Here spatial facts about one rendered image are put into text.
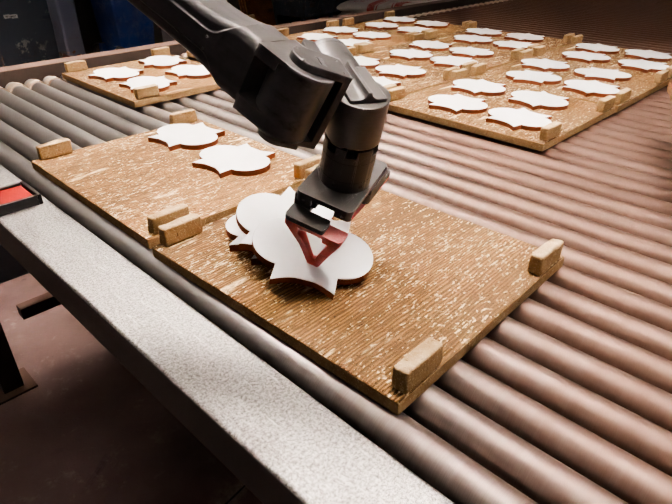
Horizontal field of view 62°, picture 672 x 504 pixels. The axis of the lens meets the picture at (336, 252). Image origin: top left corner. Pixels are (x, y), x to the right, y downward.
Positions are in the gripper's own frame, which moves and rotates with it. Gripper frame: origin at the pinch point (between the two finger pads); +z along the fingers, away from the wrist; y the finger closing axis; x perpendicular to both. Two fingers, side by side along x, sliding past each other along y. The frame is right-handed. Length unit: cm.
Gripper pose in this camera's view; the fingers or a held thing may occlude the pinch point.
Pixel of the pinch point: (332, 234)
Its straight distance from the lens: 67.8
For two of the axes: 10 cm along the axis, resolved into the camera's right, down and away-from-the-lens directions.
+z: -1.5, 6.8, 7.2
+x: 8.9, 4.1, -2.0
